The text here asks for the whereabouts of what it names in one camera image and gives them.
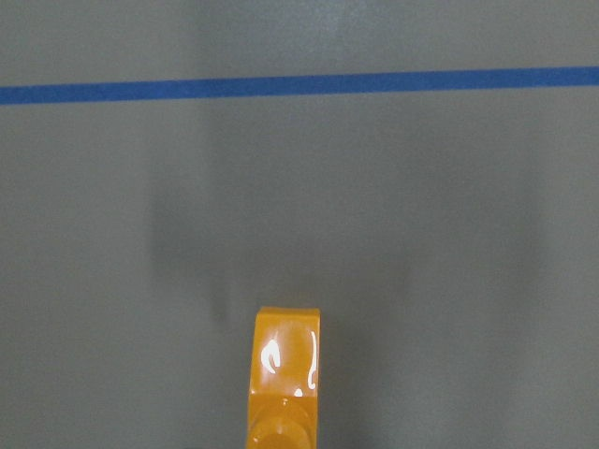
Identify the brown paper mat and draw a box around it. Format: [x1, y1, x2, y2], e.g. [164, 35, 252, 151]
[0, 0, 599, 449]

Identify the orange trapezoid block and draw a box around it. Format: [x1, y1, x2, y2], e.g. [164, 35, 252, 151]
[245, 307, 321, 448]

